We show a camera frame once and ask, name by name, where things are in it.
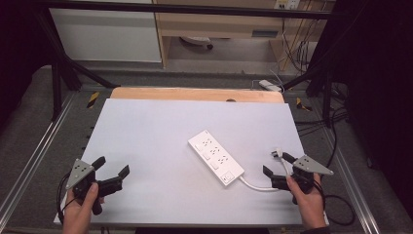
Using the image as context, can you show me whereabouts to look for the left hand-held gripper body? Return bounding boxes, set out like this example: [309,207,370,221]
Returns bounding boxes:
[65,158,124,216]

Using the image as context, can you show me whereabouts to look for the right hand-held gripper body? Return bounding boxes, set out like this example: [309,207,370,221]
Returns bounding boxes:
[270,154,335,206]

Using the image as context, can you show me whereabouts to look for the white power strip cable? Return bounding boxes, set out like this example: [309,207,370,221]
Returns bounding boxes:
[239,156,292,192]

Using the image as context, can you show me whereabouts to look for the person's right hand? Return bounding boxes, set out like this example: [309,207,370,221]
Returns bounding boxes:
[285,173,327,230]

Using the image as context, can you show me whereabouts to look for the person's left hand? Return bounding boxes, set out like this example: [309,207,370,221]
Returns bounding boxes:
[61,182,105,234]

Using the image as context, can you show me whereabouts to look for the yellow black floor tape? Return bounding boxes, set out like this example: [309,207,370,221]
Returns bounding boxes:
[86,91,101,109]
[295,97,314,112]

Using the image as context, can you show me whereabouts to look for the person's right dark sleeve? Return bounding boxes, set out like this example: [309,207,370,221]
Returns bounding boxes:
[299,225,331,234]

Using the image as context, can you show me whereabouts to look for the white floor power strip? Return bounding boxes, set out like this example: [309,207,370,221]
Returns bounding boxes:
[258,79,283,94]

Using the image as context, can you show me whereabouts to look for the black curtain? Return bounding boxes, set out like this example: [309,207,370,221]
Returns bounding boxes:
[316,0,413,222]
[0,0,55,131]

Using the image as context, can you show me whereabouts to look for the wooden table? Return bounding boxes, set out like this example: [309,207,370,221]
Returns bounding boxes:
[109,86,285,104]

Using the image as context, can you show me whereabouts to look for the white cabinet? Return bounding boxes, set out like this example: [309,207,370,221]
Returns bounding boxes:
[49,7,163,63]

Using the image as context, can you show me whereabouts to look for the light wooden desk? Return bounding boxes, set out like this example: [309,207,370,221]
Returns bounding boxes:
[152,0,337,68]

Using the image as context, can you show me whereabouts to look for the office chair base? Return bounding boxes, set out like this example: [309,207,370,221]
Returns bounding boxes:
[179,35,215,51]

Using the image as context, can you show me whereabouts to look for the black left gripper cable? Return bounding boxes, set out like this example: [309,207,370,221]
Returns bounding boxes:
[56,171,79,226]

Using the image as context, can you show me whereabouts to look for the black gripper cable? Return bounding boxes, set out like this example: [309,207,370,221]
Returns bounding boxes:
[312,178,357,227]
[56,171,79,226]

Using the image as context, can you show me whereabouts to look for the aluminium rail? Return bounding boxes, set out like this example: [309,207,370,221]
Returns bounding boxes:
[319,123,382,234]
[0,92,77,222]

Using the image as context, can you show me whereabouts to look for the bundle of black floor cables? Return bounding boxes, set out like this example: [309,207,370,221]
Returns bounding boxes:
[293,82,350,170]

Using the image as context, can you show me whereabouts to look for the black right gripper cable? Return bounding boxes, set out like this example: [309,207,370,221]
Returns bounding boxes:
[312,178,357,227]

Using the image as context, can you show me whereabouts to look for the black metal frame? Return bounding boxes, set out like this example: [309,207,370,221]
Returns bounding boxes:
[32,0,349,129]

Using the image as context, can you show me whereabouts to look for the white wall socket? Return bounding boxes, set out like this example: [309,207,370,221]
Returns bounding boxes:
[274,0,302,11]

